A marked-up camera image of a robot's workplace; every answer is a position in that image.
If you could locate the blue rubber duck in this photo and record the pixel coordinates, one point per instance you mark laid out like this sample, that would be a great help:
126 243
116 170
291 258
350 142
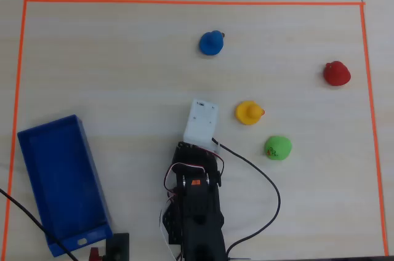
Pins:
211 43

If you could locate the yellow rubber duck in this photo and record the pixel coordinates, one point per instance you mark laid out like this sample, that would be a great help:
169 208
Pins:
248 112

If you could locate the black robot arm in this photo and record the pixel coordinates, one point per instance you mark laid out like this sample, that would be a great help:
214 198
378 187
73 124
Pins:
200 211

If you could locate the blue plastic box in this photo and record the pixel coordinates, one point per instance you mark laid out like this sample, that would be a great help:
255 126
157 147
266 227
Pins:
61 181

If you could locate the green rubber duck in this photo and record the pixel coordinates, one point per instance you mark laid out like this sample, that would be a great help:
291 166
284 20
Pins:
278 147

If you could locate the red rubber duck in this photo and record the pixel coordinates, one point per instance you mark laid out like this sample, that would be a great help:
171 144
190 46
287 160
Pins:
337 73

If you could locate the red clamp knob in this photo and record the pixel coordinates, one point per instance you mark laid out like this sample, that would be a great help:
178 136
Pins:
94 255

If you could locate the black clamp stand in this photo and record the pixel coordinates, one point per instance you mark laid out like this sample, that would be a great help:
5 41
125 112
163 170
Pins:
118 245

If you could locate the orange tape strip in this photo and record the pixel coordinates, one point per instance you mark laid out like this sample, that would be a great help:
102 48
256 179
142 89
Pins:
371 104
15 113
197 2

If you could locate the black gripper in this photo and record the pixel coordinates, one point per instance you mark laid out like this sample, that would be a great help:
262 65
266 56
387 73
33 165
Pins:
186 152

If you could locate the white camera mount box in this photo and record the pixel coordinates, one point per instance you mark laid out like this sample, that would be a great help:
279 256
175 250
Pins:
201 122

